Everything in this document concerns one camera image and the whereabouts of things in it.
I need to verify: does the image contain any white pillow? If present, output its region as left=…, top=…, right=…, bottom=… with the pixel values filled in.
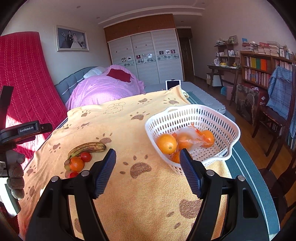
left=83, top=66, right=105, bottom=79

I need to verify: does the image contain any clear bag of orange pieces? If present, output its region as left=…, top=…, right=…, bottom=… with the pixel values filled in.
left=172, top=123, right=214, bottom=151

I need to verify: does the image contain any wooden desk shelf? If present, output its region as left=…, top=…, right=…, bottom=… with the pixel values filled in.
left=214, top=43, right=239, bottom=66

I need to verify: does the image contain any red printed box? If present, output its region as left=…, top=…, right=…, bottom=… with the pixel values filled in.
left=235, top=83, right=270, bottom=124

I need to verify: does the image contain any small white cabinet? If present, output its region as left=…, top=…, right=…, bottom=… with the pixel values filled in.
left=211, top=75, right=223, bottom=87

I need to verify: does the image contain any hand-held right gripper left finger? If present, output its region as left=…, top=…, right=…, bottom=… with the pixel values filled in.
left=29, top=148, right=117, bottom=241

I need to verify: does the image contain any orange with stem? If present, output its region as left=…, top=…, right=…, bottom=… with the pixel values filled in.
left=69, top=157, right=85, bottom=172

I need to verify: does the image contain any red quilted mattress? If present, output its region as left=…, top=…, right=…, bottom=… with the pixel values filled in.
left=0, top=31, right=68, bottom=234

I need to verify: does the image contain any white tablet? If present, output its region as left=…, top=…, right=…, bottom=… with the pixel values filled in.
left=165, top=79, right=181, bottom=91

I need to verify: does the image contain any pink duvet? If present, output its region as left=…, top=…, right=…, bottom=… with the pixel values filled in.
left=65, top=65, right=146, bottom=110

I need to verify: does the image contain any stack of books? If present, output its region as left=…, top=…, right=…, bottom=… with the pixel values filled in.
left=240, top=40, right=281, bottom=56

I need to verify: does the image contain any smooth small orange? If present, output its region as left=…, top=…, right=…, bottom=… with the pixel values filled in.
left=200, top=130, right=215, bottom=148

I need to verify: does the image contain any wooden bookshelf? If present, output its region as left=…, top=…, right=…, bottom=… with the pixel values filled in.
left=239, top=51, right=296, bottom=151

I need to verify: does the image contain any framed wall photo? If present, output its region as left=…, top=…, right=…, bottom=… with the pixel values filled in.
left=55, top=25, right=90, bottom=52

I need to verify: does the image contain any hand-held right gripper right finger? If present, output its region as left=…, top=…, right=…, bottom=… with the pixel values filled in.
left=179, top=148, right=271, bottom=241

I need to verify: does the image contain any white plastic basket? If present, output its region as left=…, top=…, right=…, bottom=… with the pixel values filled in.
left=145, top=104, right=241, bottom=176

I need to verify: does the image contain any spotted ripe banana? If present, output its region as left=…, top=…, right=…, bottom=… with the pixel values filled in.
left=68, top=142, right=107, bottom=163

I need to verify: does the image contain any carved-back wooden chair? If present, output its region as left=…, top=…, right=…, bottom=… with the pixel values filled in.
left=258, top=61, right=296, bottom=232

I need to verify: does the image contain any dark wooden desk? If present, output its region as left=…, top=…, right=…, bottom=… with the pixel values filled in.
left=207, top=64, right=242, bottom=106

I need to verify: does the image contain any dark red cloth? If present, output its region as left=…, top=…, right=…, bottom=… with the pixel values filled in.
left=106, top=68, right=132, bottom=82

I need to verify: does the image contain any dark wooden chair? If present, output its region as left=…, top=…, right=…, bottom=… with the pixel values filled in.
left=252, top=66, right=289, bottom=157

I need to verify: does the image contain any yellow paw-print blanket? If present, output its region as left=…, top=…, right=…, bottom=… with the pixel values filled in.
left=17, top=85, right=233, bottom=241

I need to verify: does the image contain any grey-blue bed headboard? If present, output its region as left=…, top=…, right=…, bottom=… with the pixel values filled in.
left=54, top=66, right=99, bottom=103

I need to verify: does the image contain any white sliding-door wardrobe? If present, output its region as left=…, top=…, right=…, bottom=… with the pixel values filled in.
left=103, top=13, right=184, bottom=85

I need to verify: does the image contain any person's left hand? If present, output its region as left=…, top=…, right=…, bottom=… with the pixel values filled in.
left=6, top=152, right=26, bottom=200

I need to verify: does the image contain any white patterned mattress pad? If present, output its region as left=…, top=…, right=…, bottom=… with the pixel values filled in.
left=180, top=82, right=226, bottom=111

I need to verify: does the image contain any large yellow-orange orange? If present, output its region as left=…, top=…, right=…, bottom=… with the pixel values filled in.
left=157, top=133, right=178, bottom=155

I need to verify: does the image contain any dark wooden door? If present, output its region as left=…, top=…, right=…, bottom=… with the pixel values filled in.
left=176, top=28, right=195, bottom=82

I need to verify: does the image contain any rough-skinned orange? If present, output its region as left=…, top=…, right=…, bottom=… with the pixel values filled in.
left=171, top=151, right=185, bottom=164

